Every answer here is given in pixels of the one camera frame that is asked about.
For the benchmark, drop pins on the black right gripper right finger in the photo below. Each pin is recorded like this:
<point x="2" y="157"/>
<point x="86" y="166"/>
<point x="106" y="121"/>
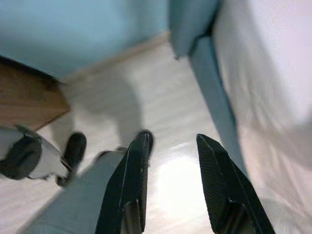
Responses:
<point x="226" y="195"/>

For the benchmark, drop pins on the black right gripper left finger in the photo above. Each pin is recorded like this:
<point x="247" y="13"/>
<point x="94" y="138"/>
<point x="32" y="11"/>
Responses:
<point x="126" y="190"/>

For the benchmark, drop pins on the grey left robot leg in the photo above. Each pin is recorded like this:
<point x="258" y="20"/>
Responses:
<point x="48" y="158"/>

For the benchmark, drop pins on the mattress with beige sheet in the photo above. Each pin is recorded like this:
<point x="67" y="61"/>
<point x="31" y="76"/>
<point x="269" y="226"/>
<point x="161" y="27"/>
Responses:
<point x="256" y="73"/>

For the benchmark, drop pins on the brown cardboard box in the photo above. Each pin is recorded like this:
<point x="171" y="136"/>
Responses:
<point x="29" y="97"/>

